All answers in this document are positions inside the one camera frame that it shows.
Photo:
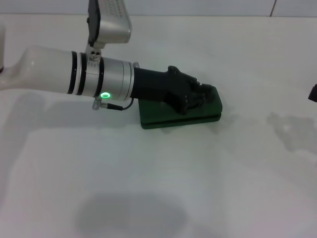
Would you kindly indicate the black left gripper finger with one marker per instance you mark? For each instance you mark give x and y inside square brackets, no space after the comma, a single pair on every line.
[198,101]
[203,89]

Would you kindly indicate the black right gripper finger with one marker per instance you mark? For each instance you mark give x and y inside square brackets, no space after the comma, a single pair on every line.
[314,94]

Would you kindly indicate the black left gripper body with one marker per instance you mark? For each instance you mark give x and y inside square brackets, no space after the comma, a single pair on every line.
[153,85]

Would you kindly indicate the green glasses case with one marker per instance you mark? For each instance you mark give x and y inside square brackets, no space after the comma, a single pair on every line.
[158,116]

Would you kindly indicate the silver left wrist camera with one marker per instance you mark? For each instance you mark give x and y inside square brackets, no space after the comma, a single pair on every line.
[114,24]

